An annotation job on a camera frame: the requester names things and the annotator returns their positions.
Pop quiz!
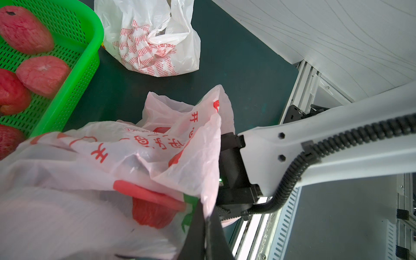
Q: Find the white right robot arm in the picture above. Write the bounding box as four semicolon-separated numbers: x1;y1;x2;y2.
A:
216;82;416;221

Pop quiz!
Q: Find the white printed plastic bag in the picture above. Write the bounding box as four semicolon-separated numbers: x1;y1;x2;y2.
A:
94;1;201;78

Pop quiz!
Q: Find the red apple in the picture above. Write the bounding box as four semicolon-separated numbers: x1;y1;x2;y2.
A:
1;5;54;55
1;125;26;160
16;56;71;99
1;69;31;116

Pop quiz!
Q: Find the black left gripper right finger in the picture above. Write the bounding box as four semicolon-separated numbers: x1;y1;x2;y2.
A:
205;208;235;260

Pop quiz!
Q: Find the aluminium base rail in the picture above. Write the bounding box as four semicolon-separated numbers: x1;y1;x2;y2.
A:
232;61;416;260

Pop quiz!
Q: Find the pink plastic bag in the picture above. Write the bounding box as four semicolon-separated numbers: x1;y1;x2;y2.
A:
1;85;235;260

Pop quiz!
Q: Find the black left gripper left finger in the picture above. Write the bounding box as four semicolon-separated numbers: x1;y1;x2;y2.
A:
177;200;205;260

